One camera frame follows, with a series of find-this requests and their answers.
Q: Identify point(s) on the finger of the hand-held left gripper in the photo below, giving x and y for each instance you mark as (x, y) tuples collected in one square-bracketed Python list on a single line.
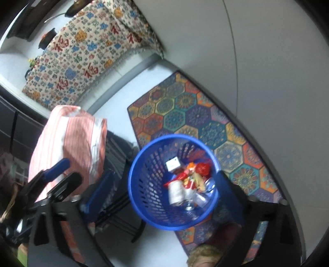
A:
[(57, 166), (66, 182)]

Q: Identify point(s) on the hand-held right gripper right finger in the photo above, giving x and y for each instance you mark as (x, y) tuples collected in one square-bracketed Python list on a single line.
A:
[(231, 195)]

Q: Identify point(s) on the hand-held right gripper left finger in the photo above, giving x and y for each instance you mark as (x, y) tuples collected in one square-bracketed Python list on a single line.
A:
[(99, 195)]

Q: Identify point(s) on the clear plastic lidded box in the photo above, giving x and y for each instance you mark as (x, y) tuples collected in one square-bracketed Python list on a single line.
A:
[(205, 195)]

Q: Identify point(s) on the red plastic wrapper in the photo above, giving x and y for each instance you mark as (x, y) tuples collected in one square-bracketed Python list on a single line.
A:
[(203, 169)]

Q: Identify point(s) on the blue plastic mesh basket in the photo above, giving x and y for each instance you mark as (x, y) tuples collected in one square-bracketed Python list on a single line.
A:
[(146, 190)]

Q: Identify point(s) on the orange white striped tablecloth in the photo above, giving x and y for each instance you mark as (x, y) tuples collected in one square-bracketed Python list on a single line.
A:
[(74, 138)]

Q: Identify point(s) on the dark grey refrigerator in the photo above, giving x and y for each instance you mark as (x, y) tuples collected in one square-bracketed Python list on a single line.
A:
[(15, 128)]

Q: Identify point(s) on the beige fluffy slipper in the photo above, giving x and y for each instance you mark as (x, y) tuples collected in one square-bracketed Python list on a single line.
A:
[(203, 255)]

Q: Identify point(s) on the colourful hexagon pattern rug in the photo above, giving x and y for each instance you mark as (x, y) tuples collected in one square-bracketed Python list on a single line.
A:
[(195, 113)]

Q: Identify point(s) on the seasoning bottles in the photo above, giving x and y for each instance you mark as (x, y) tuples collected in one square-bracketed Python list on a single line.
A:
[(32, 63)]

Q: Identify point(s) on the large printed cream cloth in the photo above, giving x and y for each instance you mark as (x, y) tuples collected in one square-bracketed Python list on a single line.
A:
[(77, 59)]

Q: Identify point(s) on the black clay pot orange lid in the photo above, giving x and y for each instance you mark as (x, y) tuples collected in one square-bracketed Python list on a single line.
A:
[(46, 38)]

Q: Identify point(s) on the black range hood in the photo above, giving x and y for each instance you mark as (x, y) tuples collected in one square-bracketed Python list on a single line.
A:
[(23, 23)]

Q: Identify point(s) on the narrow printed cream cloth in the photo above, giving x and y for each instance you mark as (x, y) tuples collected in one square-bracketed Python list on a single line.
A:
[(138, 30)]

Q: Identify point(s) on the black wok with lid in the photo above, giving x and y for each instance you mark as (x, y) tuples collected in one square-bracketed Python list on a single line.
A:
[(74, 7)]

